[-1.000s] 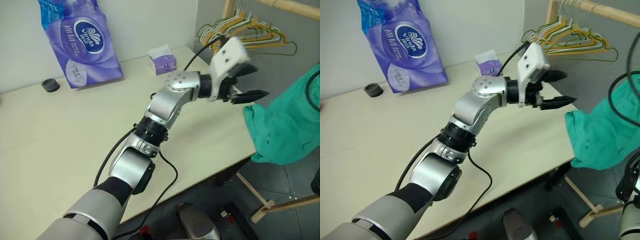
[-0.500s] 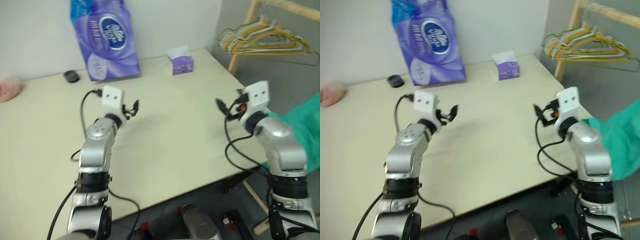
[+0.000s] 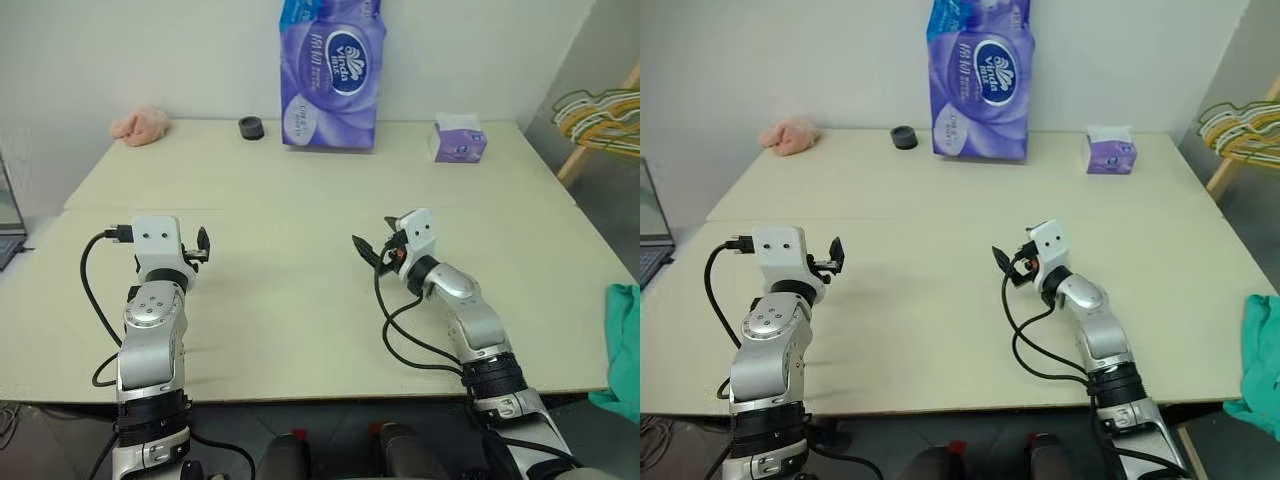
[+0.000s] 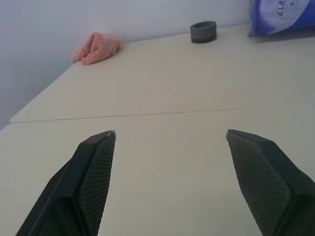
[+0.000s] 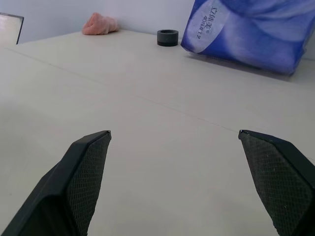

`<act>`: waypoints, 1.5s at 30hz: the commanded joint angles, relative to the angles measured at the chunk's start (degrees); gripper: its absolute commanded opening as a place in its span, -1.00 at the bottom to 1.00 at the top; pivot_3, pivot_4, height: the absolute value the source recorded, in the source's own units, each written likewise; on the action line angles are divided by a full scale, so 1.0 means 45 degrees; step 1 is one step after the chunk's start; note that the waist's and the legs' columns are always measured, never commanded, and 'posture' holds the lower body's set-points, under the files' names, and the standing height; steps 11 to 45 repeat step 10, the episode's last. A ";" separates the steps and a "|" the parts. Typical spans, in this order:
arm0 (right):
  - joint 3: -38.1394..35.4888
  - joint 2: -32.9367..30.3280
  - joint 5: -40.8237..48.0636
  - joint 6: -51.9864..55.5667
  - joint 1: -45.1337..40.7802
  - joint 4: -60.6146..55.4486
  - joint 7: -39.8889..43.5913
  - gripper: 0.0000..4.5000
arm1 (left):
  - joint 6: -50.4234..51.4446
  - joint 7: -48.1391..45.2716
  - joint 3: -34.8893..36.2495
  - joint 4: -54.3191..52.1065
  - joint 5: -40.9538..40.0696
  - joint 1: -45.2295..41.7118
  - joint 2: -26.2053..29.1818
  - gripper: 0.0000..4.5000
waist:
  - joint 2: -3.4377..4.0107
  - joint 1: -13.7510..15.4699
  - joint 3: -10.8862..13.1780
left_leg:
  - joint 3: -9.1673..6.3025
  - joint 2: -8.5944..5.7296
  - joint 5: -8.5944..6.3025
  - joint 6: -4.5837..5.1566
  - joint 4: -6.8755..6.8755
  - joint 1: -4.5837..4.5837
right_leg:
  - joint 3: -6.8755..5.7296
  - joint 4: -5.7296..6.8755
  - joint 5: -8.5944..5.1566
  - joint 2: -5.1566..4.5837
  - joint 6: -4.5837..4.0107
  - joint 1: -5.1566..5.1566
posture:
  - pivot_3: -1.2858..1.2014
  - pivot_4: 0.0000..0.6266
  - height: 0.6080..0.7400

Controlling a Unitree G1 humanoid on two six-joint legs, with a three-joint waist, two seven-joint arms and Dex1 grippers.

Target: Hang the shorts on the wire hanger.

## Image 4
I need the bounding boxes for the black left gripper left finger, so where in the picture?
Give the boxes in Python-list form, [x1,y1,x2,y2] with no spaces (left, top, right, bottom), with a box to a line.
[16,129,117,236]

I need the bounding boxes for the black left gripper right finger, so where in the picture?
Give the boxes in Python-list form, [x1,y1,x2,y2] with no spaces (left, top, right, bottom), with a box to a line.
[224,129,315,236]

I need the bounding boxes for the pink cloth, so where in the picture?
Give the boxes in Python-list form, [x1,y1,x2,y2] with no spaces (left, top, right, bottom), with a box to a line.
[70,32,123,66]

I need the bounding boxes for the purple toilet paper pack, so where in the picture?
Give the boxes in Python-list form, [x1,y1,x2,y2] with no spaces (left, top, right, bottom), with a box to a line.
[247,0,315,37]

